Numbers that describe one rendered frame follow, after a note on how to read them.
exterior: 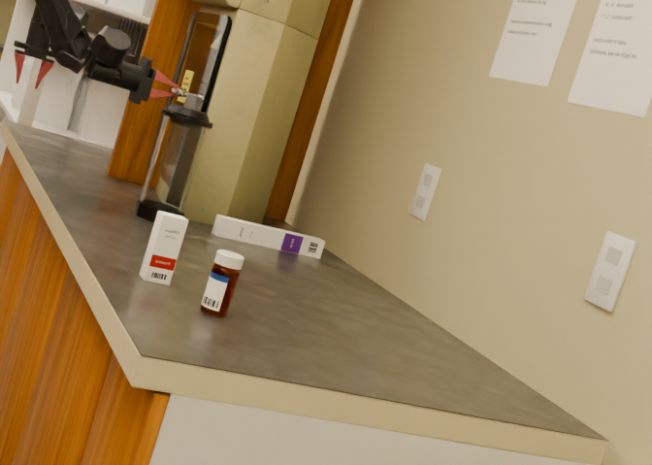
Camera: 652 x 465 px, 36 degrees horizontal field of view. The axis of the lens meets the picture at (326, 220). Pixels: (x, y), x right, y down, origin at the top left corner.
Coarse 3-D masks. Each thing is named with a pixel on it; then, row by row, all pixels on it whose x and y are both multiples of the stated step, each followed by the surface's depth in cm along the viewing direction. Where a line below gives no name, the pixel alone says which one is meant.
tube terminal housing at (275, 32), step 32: (256, 0) 218; (288, 0) 220; (320, 0) 234; (256, 32) 219; (288, 32) 224; (224, 64) 218; (256, 64) 221; (288, 64) 230; (224, 96) 220; (256, 96) 223; (288, 96) 235; (224, 128) 222; (256, 128) 226; (288, 128) 241; (224, 160) 223; (256, 160) 231; (192, 192) 222; (224, 192) 225; (256, 192) 236
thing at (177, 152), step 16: (176, 128) 204; (192, 128) 204; (208, 128) 206; (160, 144) 205; (176, 144) 204; (192, 144) 205; (160, 160) 205; (176, 160) 204; (192, 160) 206; (160, 176) 205; (176, 176) 205; (192, 176) 208; (144, 192) 207; (160, 192) 205; (176, 192) 206; (160, 208) 205; (176, 208) 207
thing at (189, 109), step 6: (186, 96) 207; (192, 96) 206; (198, 96) 207; (186, 102) 206; (192, 102) 206; (198, 102) 207; (168, 108) 205; (174, 108) 204; (180, 108) 204; (186, 108) 205; (192, 108) 206; (180, 114) 203; (186, 114) 203; (192, 114) 204; (198, 114) 205; (204, 114) 206; (204, 120) 205
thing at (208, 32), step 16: (208, 16) 233; (224, 16) 220; (192, 32) 242; (208, 32) 229; (224, 32) 218; (192, 48) 239; (208, 48) 226; (192, 64) 235; (208, 64) 223; (192, 80) 232; (208, 80) 220; (208, 96) 219
